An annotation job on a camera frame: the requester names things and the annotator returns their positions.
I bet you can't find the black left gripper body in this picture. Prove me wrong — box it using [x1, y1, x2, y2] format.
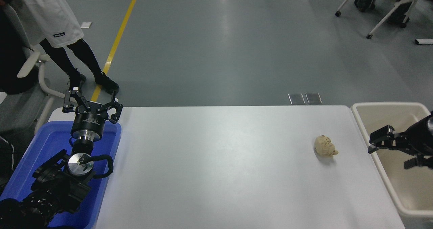
[71, 110, 109, 133]

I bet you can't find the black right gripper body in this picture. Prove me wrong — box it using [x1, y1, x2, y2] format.
[406, 112, 433, 155]

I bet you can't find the metal floor cover plate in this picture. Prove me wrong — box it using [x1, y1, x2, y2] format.
[288, 93, 305, 105]
[305, 92, 322, 104]

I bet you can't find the large pale bin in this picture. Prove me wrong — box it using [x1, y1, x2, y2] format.
[351, 102, 433, 219]

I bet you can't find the blue plastic tray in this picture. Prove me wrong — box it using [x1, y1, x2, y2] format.
[0, 121, 121, 229]

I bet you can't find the crumpled tan paper ball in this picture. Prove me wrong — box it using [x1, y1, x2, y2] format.
[314, 135, 339, 157]

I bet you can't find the grey office chair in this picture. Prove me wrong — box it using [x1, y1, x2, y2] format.
[0, 2, 66, 135]

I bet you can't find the person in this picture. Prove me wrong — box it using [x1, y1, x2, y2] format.
[0, 0, 119, 95]
[354, 0, 427, 28]
[0, 4, 38, 95]

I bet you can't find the white wheeled chair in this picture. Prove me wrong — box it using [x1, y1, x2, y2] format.
[335, 0, 433, 39]

